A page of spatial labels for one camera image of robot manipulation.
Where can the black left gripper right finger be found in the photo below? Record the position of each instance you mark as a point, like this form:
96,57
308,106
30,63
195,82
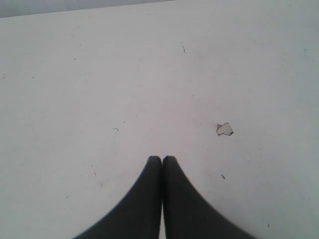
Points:
186,213

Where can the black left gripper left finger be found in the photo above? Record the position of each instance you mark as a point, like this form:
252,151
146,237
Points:
138,214

